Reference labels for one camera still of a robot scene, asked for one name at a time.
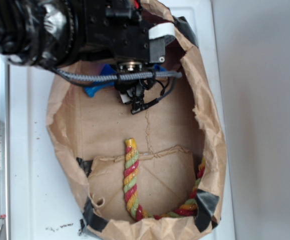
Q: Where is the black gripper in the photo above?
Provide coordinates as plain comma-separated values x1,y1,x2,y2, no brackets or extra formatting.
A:
84,0,175,115

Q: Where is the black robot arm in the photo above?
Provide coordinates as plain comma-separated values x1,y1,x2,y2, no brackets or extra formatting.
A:
0,0,180,114

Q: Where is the grey braided cable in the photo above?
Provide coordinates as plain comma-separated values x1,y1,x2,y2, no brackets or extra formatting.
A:
50,66,183,87

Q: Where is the brown paper bag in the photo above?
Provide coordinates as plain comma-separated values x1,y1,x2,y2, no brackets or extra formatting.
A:
46,0,227,240

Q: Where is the multicolour twisted rope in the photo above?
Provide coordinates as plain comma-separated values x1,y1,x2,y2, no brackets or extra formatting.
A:
123,136,206,222

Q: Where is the white plastic tray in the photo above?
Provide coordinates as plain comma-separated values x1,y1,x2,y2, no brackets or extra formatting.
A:
8,0,236,240

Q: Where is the blue plastic bottle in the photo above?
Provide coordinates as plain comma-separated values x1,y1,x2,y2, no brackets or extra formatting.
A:
84,64,167,98

